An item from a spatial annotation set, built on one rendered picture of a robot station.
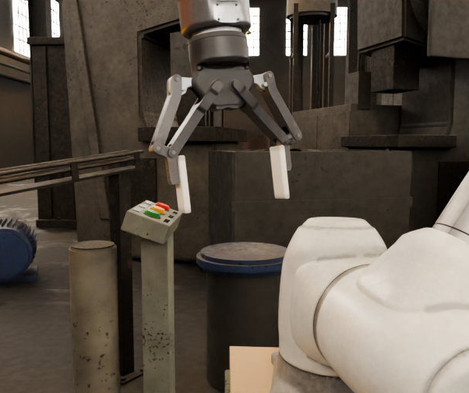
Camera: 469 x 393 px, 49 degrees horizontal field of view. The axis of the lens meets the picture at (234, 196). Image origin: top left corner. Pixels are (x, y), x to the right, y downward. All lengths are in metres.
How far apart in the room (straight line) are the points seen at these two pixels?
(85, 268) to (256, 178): 1.45
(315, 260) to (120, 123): 2.80
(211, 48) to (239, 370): 0.53
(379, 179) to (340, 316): 2.26
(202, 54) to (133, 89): 2.78
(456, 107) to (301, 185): 1.70
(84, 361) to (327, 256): 0.83
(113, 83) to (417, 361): 3.10
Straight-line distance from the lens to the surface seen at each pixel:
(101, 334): 1.36
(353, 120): 4.24
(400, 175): 2.94
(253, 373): 0.90
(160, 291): 1.34
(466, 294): 0.58
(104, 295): 1.34
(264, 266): 1.53
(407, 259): 0.60
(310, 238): 0.74
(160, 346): 1.39
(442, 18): 3.64
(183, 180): 0.61
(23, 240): 2.97
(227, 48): 0.63
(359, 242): 0.73
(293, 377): 0.80
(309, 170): 2.69
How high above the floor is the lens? 0.77
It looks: 6 degrees down
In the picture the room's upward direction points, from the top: straight up
